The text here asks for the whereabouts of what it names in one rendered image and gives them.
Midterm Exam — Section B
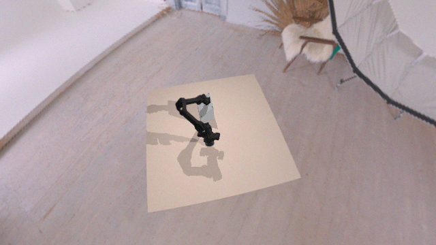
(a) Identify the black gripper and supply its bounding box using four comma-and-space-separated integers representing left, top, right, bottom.
198, 132, 220, 140

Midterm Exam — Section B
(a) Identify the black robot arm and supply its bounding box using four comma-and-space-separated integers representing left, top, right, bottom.
175, 93, 215, 143

